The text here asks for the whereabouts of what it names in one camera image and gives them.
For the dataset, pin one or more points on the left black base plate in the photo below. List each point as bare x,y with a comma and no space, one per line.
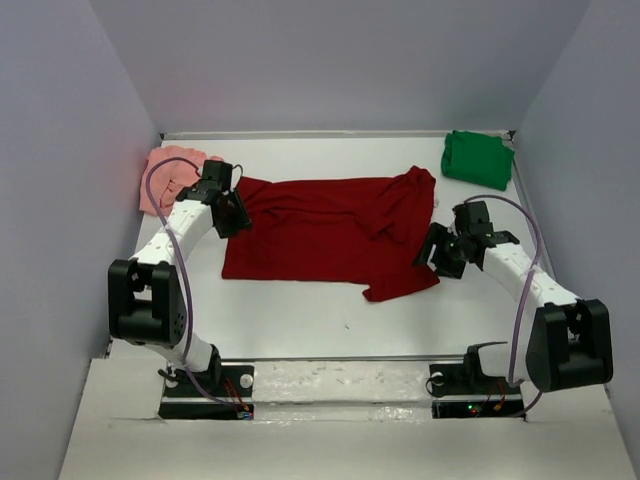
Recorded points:
230,399

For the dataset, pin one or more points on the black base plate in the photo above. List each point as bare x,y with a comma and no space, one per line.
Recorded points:
230,399
458,394

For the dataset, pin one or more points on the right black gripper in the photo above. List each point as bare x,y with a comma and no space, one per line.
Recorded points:
437,235

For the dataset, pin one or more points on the pink t shirt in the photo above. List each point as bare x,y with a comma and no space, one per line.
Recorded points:
169,179

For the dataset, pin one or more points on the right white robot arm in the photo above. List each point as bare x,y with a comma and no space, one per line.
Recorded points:
559,340

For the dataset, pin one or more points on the folded green t shirt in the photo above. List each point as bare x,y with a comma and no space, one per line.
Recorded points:
477,159

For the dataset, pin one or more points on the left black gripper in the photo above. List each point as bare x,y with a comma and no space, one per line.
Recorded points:
241,220

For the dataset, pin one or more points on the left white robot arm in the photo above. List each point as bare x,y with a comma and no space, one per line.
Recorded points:
150,300

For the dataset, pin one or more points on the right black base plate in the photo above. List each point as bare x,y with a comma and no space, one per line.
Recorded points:
458,394

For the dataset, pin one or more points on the dark red t shirt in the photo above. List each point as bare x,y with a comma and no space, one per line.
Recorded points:
364,231

